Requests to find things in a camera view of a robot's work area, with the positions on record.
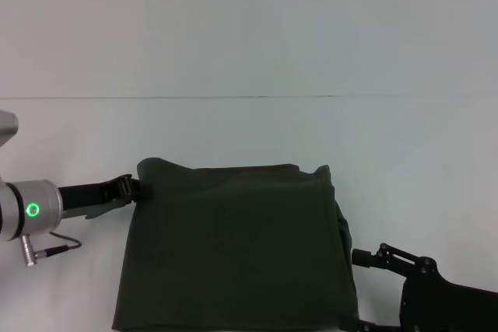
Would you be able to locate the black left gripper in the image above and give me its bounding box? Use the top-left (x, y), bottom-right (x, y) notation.
top-left (57, 173), bottom-right (156, 221)

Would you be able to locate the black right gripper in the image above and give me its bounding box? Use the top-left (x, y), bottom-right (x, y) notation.
top-left (339, 243), bottom-right (498, 332)

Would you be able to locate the dark green shirt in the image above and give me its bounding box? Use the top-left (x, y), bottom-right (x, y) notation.
top-left (110, 156), bottom-right (359, 332)

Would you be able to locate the thin left arm cable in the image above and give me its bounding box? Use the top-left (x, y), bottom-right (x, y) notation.
top-left (33, 230), bottom-right (84, 258)

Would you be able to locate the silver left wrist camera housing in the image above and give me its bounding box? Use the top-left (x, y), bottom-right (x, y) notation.
top-left (0, 110), bottom-right (20, 149)

